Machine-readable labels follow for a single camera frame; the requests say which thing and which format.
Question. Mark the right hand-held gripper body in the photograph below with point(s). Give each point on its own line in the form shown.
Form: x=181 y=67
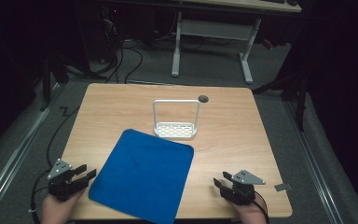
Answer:
x=240 y=191

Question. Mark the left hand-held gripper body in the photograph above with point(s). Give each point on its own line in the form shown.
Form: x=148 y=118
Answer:
x=62 y=186

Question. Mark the blue cloth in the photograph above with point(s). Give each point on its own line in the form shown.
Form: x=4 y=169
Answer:
x=143 y=174

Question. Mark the person's right hand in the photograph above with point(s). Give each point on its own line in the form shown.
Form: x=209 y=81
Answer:
x=251 y=214

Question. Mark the person's left hand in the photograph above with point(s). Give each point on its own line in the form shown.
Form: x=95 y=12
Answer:
x=57 y=211

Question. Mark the grey tape piece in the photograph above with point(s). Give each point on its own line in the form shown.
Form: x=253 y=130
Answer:
x=282 y=187

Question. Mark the black metal stand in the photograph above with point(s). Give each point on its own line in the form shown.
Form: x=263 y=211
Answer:
x=46 y=84
x=300 y=102

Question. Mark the dark computer tower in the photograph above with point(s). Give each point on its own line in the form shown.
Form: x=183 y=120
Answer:
x=113 y=28

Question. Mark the metal floor rail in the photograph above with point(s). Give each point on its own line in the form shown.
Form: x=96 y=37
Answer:
x=315 y=165
x=15 y=155

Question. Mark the white desk frame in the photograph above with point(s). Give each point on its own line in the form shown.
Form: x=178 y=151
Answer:
x=217 y=29

